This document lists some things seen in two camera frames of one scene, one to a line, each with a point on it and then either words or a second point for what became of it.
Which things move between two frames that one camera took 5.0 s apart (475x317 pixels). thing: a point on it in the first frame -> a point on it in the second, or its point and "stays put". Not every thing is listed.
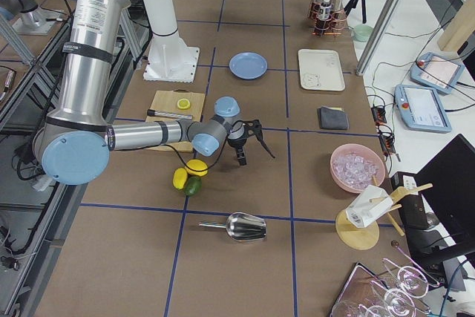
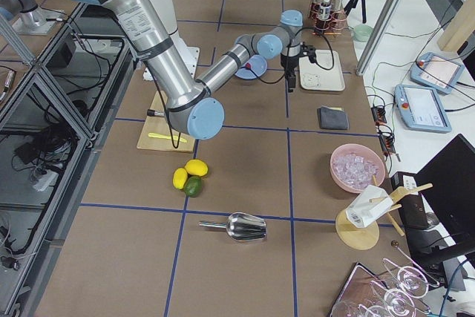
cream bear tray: [320, 70] stays put
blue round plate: [248, 65] stays put
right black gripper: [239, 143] -> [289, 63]
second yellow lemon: [179, 177] stays put
